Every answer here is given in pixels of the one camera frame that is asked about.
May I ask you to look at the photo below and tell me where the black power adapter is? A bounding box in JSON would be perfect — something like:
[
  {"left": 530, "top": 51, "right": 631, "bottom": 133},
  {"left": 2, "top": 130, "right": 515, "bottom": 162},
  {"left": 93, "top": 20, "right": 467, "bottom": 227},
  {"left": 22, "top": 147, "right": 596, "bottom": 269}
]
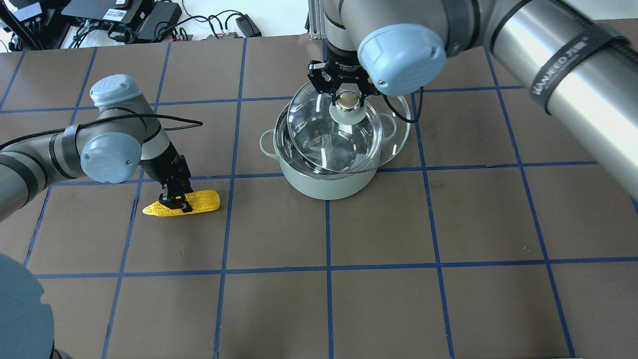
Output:
[{"left": 235, "top": 14, "right": 262, "bottom": 38}]

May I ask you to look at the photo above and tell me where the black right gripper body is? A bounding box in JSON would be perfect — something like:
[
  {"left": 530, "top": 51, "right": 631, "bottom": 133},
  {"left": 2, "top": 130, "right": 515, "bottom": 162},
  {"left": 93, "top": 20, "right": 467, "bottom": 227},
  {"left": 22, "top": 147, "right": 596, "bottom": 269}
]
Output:
[{"left": 308, "top": 47, "right": 380, "bottom": 105}]

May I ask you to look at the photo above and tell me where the glass pot lid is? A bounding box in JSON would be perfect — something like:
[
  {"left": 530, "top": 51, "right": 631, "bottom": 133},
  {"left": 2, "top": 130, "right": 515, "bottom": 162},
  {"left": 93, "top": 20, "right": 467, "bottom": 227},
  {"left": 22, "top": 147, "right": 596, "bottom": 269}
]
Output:
[{"left": 286, "top": 82, "right": 412, "bottom": 174}]

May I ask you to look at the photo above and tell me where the black electronics box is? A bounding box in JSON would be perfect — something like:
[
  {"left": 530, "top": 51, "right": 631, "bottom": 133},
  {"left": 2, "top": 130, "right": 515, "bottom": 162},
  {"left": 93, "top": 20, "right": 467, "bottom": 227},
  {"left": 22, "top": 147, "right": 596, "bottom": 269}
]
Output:
[{"left": 61, "top": 0, "right": 182, "bottom": 43}]

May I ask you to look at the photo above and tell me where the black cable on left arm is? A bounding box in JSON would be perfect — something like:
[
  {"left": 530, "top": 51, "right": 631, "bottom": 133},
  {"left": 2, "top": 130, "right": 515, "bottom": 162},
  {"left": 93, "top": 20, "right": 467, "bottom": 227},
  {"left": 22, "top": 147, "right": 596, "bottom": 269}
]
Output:
[{"left": 0, "top": 113, "right": 204, "bottom": 150}]

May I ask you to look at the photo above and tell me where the pale green cooking pot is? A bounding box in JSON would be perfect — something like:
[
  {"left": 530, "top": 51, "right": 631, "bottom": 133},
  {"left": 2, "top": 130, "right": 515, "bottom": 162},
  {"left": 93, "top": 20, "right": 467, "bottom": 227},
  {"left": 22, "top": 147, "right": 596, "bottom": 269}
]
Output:
[{"left": 259, "top": 103, "right": 379, "bottom": 200}]

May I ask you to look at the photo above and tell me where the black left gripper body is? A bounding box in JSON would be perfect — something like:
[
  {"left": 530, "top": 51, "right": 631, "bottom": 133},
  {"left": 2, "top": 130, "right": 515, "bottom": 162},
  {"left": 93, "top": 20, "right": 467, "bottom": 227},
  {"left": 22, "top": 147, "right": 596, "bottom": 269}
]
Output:
[{"left": 141, "top": 155, "right": 193, "bottom": 192}]

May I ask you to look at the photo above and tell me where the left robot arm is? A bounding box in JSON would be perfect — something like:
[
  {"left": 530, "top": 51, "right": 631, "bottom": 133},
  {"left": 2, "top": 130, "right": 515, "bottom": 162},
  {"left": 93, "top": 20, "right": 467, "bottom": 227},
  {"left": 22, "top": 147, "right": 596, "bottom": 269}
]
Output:
[{"left": 0, "top": 74, "right": 193, "bottom": 359}]

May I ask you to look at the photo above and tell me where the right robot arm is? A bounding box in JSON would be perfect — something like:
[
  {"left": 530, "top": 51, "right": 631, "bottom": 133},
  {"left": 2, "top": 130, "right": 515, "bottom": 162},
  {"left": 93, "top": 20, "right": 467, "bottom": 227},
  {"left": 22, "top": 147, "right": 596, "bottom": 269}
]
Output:
[{"left": 308, "top": 0, "right": 638, "bottom": 197}]

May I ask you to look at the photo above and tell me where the yellow corn cob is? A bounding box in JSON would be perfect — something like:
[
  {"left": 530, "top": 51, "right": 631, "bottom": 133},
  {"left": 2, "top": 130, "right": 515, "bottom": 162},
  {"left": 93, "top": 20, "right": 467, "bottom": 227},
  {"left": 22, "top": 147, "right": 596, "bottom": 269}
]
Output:
[{"left": 142, "top": 190, "right": 220, "bottom": 217}]

